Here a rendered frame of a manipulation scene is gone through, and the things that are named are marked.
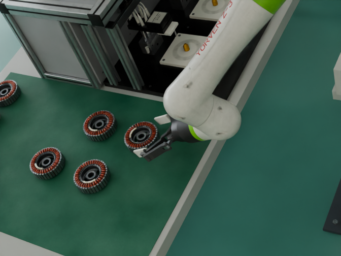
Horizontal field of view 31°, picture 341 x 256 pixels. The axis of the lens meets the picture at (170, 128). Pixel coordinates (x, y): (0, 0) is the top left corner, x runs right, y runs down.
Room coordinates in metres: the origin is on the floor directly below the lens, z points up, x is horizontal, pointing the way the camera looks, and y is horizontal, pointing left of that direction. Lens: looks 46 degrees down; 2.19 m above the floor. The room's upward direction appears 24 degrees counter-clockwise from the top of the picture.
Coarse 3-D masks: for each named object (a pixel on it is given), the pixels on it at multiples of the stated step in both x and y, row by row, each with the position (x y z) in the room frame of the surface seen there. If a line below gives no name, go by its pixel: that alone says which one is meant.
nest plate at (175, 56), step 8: (176, 40) 1.73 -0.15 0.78; (184, 40) 1.72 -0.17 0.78; (192, 40) 1.70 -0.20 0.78; (200, 40) 1.68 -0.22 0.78; (168, 48) 1.71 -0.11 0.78; (176, 48) 1.69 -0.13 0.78; (192, 48) 1.66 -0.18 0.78; (168, 56) 1.67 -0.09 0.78; (176, 56) 1.65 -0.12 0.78; (184, 56) 1.64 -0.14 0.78; (192, 56) 1.62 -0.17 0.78; (168, 64) 1.64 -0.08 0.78; (176, 64) 1.62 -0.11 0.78; (184, 64) 1.60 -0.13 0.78
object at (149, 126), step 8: (136, 128) 1.40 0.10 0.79; (144, 128) 1.40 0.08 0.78; (152, 128) 1.37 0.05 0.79; (128, 136) 1.38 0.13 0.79; (136, 136) 1.39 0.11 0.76; (144, 136) 1.37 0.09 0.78; (152, 136) 1.34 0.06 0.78; (128, 144) 1.35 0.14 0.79; (136, 144) 1.34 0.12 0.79; (144, 144) 1.32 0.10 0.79; (152, 144) 1.32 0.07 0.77
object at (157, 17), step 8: (152, 16) 1.73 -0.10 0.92; (160, 16) 1.71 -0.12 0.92; (168, 16) 1.71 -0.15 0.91; (128, 24) 1.78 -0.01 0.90; (136, 24) 1.76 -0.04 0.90; (152, 24) 1.70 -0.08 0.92; (160, 24) 1.67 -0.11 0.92; (168, 24) 1.70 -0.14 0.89; (176, 24) 1.69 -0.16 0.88; (152, 32) 1.70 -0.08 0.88; (160, 32) 1.68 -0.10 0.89; (168, 32) 1.67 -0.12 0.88
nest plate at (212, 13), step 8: (200, 0) 1.89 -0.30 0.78; (208, 0) 1.87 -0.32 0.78; (224, 0) 1.83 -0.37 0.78; (200, 8) 1.85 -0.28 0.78; (208, 8) 1.83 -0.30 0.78; (216, 8) 1.81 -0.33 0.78; (224, 8) 1.79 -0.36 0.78; (192, 16) 1.82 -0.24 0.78; (200, 16) 1.80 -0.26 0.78; (208, 16) 1.79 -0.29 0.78; (216, 16) 1.77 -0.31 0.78
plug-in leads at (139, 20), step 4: (140, 8) 1.78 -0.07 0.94; (144, 8) 1.76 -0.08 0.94; (132, 12) 1.76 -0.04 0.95; (136, 12) 1.73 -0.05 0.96; (140, 12) 1.78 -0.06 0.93; (144, 12) 1.75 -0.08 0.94; (148, 12) 1.76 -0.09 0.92; (136, 16) 1.76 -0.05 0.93; (140, 16) 1.73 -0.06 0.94; (144, 16) 1.75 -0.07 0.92; (148, 16) 1.76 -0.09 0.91; (128, 20) 1.77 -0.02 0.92; (132, 20) 1.77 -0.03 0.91; (136, 20) 1.76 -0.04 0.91; (140, 20) 1.73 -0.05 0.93; (132, 24) 1.76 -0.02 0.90; (144, 24) 1.73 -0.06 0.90
